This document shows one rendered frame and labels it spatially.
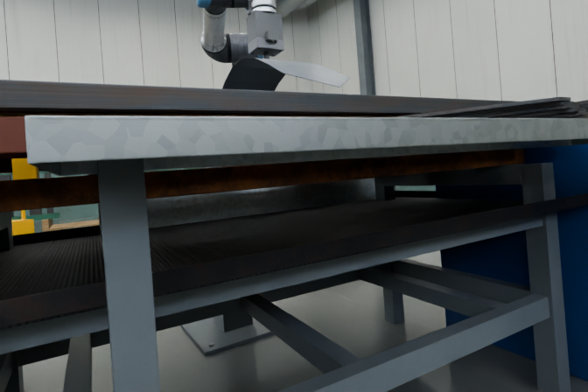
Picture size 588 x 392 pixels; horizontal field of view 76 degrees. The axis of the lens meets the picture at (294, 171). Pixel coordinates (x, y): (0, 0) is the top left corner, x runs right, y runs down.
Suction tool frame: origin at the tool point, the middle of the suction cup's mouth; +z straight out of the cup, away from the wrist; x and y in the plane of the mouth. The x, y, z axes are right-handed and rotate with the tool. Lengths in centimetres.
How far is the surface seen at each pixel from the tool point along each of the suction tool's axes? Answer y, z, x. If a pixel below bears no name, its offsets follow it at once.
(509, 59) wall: 707, -158, 323
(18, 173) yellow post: -62, 25, 21
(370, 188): 70, 41, 39
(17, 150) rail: -56, 25, -35
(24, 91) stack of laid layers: -55, 17, -35
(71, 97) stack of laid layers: -49, 17, -36
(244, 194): 7, 38, 41
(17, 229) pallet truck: -116, 78, 492
